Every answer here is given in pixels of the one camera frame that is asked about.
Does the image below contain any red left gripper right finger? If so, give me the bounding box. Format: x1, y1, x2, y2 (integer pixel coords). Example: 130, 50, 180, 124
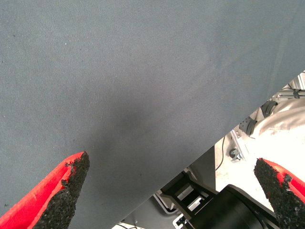
254, 157, 305, 229

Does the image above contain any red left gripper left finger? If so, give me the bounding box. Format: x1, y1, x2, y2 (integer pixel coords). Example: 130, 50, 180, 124
0, 151, 91, 229

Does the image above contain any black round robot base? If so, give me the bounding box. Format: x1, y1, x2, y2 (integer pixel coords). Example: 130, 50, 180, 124
190, 183, 279, 229

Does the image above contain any small grey caster wheel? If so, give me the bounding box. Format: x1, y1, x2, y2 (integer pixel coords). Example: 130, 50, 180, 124
230, 148, 243, 164

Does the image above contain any beige cover sheet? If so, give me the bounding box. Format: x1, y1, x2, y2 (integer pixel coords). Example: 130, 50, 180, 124
250, 95, 305, 148

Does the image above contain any black rubber wheel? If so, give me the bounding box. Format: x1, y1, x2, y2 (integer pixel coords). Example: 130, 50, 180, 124
246, 118, 258, 136
261, 100, 278, 117

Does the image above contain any dark grey table cloth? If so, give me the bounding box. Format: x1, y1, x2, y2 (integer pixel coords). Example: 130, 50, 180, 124
0, 0, 305, 229

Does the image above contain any thin black floor cable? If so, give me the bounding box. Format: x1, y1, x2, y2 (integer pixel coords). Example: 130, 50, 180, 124
215, 135, 226, 170

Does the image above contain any black frame bracket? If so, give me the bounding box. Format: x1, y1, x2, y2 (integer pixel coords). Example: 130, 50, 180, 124
161, 171, 219, 220

